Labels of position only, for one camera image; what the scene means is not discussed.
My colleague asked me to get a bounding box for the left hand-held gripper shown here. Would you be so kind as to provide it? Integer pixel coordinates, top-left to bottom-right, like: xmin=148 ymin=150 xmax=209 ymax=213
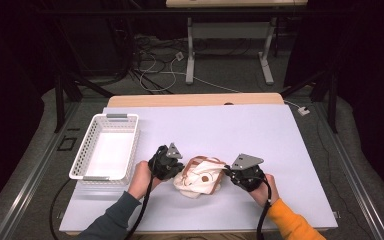
xmin=148 ymin=142 xmax=185 ymax=181

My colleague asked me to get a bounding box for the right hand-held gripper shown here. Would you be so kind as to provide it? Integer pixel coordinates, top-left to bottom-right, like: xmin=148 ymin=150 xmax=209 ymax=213
xmin=229 ymin=153 xmax=267 ymax=193

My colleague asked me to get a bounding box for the cream baby bodysuit brown trim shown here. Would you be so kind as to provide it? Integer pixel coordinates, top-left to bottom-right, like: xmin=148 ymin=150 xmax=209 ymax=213
xmin=172 ymin=155 xmax=228 ymax=200

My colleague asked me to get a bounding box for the white perforated plastic basket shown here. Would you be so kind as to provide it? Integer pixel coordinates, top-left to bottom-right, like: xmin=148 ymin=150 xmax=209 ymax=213
xmin=68 ymin=113 xmax=141 ymax=186

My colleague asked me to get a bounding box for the person's right hand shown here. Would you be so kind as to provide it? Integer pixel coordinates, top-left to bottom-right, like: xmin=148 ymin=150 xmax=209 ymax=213
xmin=249 ymin=174 xmax=280 ymax=208

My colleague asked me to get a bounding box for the person's left hand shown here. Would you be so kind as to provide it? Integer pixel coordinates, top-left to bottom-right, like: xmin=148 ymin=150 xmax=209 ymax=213
xmin=128 ymin=160 xmax=163 ymax=200

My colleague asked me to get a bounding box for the black-edged floor hatch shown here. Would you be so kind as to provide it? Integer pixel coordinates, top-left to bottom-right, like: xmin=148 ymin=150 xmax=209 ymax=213
xmin=57 ymin=135 xmax=78 ymax=152

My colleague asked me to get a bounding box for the black metal stand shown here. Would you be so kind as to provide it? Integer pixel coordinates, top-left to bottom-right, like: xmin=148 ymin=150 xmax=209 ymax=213
xmin=53 ymin=74 xmax=114 ymax=134
xmin=279 ymin=69 xmax=339 ymax=134

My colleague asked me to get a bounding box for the dark curtain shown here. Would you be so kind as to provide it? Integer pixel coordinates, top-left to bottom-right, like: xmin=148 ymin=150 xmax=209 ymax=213
xmin=0 ymin=0 xmax=58 ymax=218
xmin=284 ymin=0 xmax=384 ymax=204

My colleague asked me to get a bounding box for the desk with white metal legs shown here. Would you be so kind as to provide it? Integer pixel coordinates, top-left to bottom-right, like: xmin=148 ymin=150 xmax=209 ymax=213
xmin=165 ymin=0 xmax=309 ymax=86

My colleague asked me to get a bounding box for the black horizontal metal bar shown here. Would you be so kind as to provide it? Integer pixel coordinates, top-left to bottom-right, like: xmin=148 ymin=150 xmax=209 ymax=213
xmin=36 ymin=8 xmax=348 ymax=16

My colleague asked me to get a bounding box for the right hand-held gripper black cable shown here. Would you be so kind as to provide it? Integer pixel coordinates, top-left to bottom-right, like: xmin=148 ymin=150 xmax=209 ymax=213
xmin=255 ymin=176 xmax=274 ymax=240

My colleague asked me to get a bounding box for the hand-held gripper black cable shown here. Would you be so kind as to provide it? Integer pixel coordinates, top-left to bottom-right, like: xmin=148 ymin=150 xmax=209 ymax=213
xmin=123 ymin=166 xmax=156 ymax=240
xmin=255 ymin=176 xmax=274 ymax=240

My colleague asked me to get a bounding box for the left hand-held gripper black cable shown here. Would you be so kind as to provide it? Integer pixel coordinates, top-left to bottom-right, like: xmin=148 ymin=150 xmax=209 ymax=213
xmin=123 ymin=166 xmax=156 ymax=240

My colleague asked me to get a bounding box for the white floor cable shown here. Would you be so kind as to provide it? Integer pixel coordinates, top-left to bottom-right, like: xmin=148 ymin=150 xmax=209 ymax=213
xmin=138 ymin=51 xmax=303 ymax=111

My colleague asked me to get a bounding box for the metal floor rail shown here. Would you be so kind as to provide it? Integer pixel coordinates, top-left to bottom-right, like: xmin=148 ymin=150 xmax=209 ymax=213
xmin=0 ymin=101 xmax=81 ymax=240
xmin=313 ymin=101 xmax=384 ymax=240

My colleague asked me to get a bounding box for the bundle of black floor cables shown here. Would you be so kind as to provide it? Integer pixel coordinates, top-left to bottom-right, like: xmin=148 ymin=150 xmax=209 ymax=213
xmin=126 ymin=33 xmax=194 ymax=94

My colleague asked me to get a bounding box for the black floor cable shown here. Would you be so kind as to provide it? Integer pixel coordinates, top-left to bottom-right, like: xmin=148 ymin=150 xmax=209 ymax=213
xmin=48 ymin=179 xmax=73 ymax=240

